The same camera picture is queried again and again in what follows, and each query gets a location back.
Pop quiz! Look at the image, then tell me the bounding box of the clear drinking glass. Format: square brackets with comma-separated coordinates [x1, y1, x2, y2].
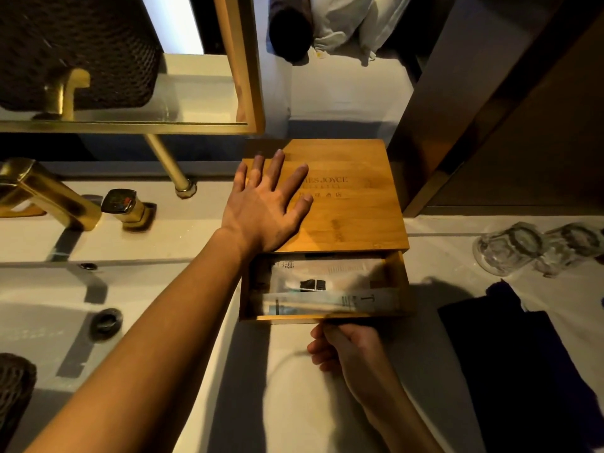
[535, 222, 604, 278]
[473, 221, 549, 278]

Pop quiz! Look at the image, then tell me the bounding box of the long clear toiletry packet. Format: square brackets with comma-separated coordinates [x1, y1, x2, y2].
[257, 288, 403, 317]

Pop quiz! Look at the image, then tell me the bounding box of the brown wooden door panel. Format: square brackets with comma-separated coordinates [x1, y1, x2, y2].
[387, 0, 604, 218]

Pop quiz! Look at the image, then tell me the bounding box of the dark sink drain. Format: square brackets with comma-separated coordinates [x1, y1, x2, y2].
[89, 308, 124, 340]

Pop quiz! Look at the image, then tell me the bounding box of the gold faucet handle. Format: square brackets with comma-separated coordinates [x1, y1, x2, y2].
[100, 188, 157, 232]

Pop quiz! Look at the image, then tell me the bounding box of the gold faucet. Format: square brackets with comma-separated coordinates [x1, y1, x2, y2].
[0, 158, 103, 232]

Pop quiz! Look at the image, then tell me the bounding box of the white packet with black item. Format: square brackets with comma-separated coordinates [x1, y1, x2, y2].
[269, 258, 393, 294]

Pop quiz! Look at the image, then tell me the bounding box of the gold framed mirror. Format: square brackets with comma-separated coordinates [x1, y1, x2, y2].
[0, 0, 265, 136]

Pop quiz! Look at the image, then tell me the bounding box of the person's left forearm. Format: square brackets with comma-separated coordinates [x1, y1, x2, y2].
[26, 226, 251, 453]

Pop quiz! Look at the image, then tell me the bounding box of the dark folded cloth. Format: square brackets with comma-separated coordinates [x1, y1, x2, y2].
[437, 279, 604, 453]

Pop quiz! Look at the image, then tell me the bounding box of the white sink basin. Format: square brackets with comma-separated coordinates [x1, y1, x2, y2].
[0, 261, 242, 453]

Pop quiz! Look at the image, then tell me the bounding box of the person's right forearm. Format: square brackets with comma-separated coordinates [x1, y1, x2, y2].
[347, 368, 444, 453]

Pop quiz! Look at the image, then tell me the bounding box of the dark woven basket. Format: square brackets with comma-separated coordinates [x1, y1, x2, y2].
[0, 353, 38, 451]

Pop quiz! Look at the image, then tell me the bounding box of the gold mirror post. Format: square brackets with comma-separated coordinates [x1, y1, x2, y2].
[143, 134, 198, 199]

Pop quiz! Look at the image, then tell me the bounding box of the wooden drawer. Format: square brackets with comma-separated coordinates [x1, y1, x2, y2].
[238, 250, 416, 324]

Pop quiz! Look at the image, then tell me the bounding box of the wooden box casing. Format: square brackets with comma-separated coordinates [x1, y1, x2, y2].
[241, 138, 410, 254]

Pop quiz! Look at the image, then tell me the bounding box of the person's left hand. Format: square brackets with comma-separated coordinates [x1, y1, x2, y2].
[221, 149, 314, 260]

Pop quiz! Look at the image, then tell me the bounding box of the person's right hand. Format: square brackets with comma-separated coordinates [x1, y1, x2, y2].
[307, 322, 385, 401]

